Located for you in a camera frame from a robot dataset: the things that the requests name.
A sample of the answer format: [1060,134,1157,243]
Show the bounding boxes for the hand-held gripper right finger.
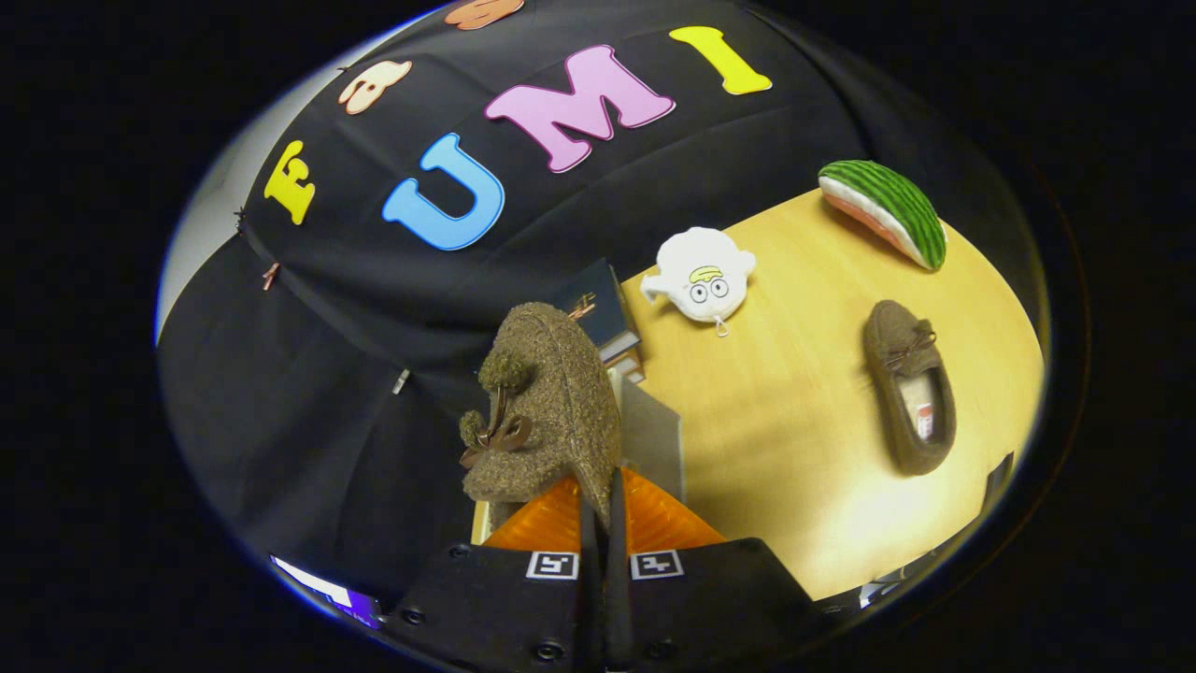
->
[605,465,842,669]

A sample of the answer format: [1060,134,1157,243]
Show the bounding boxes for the brown fuzzy shoe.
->
[458,301,623,530]
[861,299,958,477]

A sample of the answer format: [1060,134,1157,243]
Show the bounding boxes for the grey fabric storage box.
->
[472,365,686,545]

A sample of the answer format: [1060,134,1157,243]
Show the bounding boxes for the black hardcover book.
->
[551,259,646,365]

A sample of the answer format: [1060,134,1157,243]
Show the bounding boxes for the white plush toy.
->
[640,227,758,338]

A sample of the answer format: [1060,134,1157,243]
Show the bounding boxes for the watermelon slice plush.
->
[818,159,948,273]

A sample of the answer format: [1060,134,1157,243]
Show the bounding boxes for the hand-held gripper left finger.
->
[378,472,605,669]

